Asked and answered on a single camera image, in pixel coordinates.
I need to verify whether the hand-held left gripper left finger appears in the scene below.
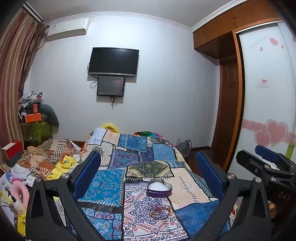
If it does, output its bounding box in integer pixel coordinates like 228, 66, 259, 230
25, 151, 125, 241

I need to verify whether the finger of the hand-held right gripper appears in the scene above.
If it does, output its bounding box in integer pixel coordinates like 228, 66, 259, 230
236, 150, 293, 186
255, 145, 296, 173

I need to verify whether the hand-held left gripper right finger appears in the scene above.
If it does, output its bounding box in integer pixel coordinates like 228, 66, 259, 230
195, 151, 275, 241

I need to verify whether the purple heart-shaped tin box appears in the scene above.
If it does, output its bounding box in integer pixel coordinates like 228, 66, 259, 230
146, 178, 173, 198

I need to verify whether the yellow cartoon blanket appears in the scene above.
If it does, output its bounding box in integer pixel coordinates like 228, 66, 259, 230
16, 155, 78, 234

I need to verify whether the grey backpack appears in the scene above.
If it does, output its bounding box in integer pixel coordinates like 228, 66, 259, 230
176, 139, 192, 159

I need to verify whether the wooden wardrobe with hearts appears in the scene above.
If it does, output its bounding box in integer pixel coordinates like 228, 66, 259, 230
238, 21, 296, 163

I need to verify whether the patchwork printed blanket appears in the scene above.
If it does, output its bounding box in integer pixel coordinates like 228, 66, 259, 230
55, 127, 234, 241

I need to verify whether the brown wooden door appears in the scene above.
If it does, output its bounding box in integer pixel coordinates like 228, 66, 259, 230
211, 59, 241, 152

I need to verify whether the green patterned bag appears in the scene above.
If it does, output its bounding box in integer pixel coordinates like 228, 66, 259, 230
21, 120, 53, 142

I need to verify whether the orange box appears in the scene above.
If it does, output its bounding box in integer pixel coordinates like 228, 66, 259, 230
24, 113, 43, 124

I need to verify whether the red and white box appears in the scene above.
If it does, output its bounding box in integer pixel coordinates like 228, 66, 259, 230
1, 140, 24, 168

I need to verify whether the pile of clutter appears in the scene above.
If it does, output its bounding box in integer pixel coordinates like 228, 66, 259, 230
18, 90, 44, 110

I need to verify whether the striped brown curtain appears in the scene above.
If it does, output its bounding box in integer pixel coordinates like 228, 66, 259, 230
0, 8, 48, 167

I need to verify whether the wooden overhead cabinet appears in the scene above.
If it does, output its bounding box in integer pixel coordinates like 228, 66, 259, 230
192, 0, 287, 60

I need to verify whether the white air conditioner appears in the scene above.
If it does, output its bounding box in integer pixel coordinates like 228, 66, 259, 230
46, 18, 90, 42

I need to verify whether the pink ring toy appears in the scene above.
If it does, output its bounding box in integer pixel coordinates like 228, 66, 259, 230
11, 180, 31, 215

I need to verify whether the small black wall monitor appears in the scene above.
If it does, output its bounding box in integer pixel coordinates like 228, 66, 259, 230
96, 75, 126, 96

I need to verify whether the black wall television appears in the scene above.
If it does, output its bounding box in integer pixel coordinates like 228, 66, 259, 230
87, 47, 140, 77

